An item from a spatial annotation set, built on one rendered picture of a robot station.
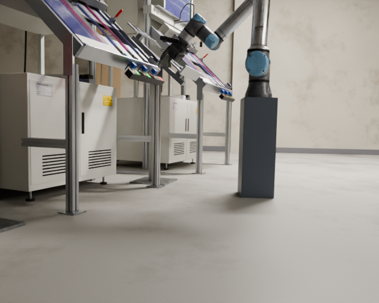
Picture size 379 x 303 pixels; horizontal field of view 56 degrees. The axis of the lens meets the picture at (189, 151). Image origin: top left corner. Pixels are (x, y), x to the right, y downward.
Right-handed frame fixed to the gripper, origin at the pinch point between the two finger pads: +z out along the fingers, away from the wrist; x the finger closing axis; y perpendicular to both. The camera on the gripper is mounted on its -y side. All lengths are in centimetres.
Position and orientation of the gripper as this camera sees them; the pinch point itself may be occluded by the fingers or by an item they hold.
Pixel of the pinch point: (159, 64)
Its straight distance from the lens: 209.8
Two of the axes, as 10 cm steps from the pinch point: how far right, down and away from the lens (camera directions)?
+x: 4.1, -0.6, 9.1
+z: -6.4, 6.9, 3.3
